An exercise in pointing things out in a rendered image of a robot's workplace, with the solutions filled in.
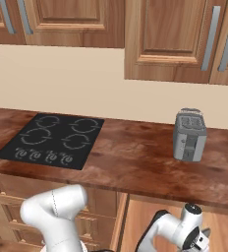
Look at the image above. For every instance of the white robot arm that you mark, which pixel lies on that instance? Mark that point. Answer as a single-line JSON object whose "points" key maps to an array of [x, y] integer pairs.
{"points": [[58, 213]]}

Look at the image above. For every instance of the black hob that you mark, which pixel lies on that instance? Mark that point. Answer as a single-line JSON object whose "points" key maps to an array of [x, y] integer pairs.
{"points": [[53, 139]]}

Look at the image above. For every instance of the grey toaster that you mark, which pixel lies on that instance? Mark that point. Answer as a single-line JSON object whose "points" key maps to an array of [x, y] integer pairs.
{"points": [[189, 144]]}

